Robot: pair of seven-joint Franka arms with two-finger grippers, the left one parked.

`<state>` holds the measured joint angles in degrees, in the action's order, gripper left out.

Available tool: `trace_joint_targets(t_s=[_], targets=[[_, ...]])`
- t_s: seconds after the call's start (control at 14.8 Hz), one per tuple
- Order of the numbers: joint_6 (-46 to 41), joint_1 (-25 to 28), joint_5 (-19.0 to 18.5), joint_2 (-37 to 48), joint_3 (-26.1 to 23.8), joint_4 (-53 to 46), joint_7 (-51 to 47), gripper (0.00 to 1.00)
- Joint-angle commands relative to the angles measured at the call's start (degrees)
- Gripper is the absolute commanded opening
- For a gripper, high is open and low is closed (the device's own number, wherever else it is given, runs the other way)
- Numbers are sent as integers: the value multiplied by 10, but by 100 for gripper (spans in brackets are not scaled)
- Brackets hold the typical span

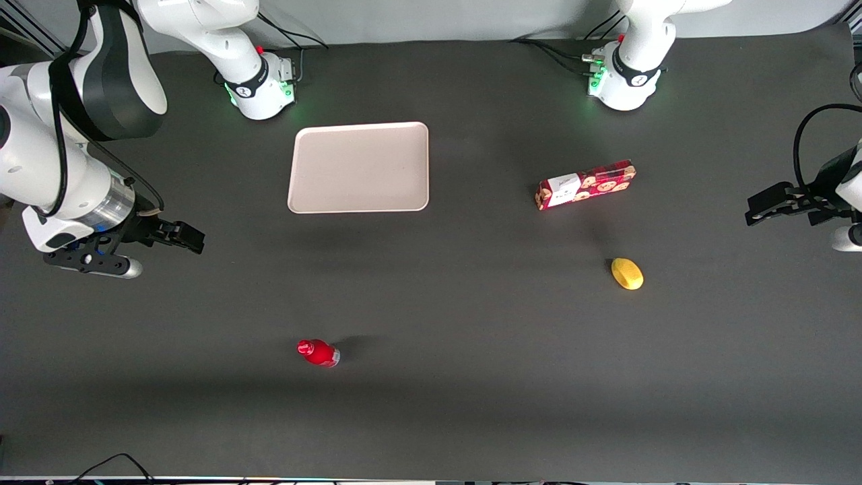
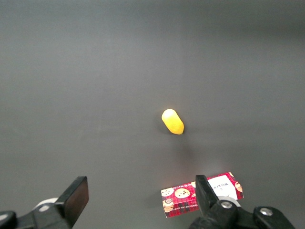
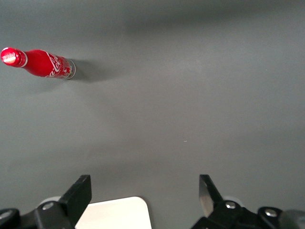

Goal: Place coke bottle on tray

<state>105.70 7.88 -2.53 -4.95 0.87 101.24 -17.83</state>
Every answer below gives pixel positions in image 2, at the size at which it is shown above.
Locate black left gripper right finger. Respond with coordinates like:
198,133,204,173
189,175,296,229

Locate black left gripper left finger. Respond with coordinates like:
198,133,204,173
0,176,89,229

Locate red cookie box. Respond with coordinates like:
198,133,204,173
161,172,244,218

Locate yellow lemon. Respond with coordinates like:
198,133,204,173
161,109,184,135

